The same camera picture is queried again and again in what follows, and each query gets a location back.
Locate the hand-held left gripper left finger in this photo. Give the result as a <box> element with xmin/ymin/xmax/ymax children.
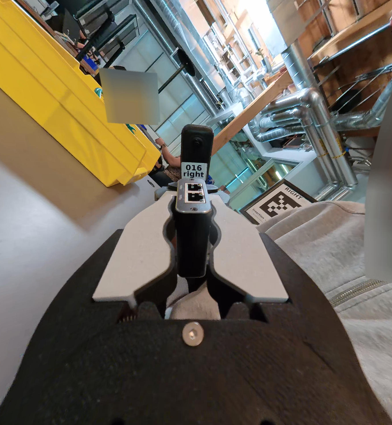
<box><xmin>92</xmin><ymin>195</ymin><xmax>177</xmax><ymax>303</ymax></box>

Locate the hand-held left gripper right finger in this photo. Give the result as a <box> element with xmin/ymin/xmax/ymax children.
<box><xmin>209</xmin><ymin>196</ymin><xmax>289</xmax><ymax>303</ymax></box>

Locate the black ethernet adapter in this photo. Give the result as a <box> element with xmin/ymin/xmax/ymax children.
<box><xmin>173</xmin><ymin>179</ymin><xmax>214</xmax><ymax>278</ymax></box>

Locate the yellow plastic bin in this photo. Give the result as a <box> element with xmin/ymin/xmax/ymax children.
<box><xmin>0</xmin><ymin>0</ymin><xmax>161</xmax><ymax>187</ymax></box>

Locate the framed black-white marker sign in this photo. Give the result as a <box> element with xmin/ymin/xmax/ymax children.
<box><xmin>238</xmin><ymin>179</ymin><xmax>319</xmax><ymax>226</ymax></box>

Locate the person's grey hoodie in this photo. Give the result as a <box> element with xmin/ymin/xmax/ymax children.
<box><xmin>166</xmin><ymin>201</ymin><xmax>392</xmax><ymax>425</ymax></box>

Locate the black disc on rod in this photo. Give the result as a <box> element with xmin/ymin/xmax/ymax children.
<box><xmin>158</xmin><ymin>49</ymin><xmax>197</xmax><ymax>95</ymax></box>

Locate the silver pipe cluster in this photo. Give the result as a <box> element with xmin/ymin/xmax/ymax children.
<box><xmin>236</xmin><ymin>86</ymin><xmax>359</xmax><ymax>200</ymax></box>

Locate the silver spiral ventilation duct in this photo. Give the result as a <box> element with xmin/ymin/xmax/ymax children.
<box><xmin>133</xmin><ymin>0</ymin><xmax>230</xmax><ymax>117</ymax></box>

